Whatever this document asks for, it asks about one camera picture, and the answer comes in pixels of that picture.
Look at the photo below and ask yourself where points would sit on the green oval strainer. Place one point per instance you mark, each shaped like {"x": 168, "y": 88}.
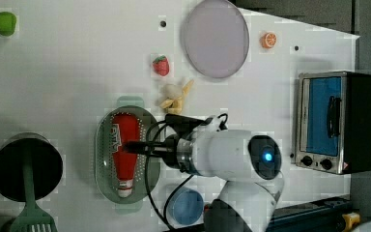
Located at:
{"x": 146, "y": 170}

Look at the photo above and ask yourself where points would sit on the red plush ketchup bottle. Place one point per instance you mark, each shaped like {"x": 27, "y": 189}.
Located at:
{"x": 125, "y": 128}

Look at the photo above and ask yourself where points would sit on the silver toaster oven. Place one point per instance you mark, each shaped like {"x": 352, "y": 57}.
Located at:
{"x": 334, "y": 122}

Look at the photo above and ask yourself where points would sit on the green pepper toy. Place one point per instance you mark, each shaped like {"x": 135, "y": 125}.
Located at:
{"x": 8, "y": 23}

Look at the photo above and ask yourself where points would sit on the red strawberry toy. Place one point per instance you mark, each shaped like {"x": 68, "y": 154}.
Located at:
{"x": 161, "y": 65}

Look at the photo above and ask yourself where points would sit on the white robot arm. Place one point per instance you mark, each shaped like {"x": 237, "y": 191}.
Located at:
{"x": 248, "y": 162}

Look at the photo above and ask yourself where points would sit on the orange slice toy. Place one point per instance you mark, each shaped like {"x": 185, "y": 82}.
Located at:
{"x": 268, "y": 40}

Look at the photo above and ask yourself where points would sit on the blue cup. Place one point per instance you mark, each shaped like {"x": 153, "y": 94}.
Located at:
{"x": 185, "y": 206}

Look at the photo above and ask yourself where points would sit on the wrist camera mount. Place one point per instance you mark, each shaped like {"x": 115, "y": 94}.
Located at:
{"x": 183, "y": 126}

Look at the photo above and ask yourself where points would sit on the black pot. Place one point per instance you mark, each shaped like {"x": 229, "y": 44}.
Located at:
{"x": 47, "y": 166}

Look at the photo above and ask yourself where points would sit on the peeled banana toy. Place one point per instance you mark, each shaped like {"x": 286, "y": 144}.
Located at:
{"x": 174, "y": 97}

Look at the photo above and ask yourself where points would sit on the green slotted spatula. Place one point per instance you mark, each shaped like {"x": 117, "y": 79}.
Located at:
{"x": 32, "y": 218}

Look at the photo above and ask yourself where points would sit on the grey round plate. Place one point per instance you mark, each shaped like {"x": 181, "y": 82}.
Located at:
{"x": 216, "y": 38}

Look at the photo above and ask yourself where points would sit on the yellow red clamp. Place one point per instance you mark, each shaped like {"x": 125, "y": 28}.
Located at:
{"x": 351, "y": 221}

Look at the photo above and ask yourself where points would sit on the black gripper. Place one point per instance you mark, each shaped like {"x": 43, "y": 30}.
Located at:
{"x": 166, "y": 150}

